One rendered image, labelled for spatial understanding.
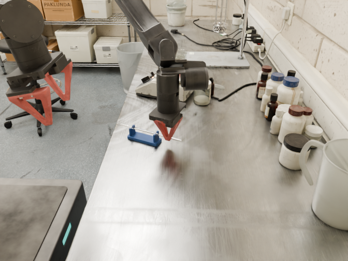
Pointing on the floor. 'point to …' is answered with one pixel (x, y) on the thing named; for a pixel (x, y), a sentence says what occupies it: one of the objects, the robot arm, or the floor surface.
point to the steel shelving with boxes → (79, 31)
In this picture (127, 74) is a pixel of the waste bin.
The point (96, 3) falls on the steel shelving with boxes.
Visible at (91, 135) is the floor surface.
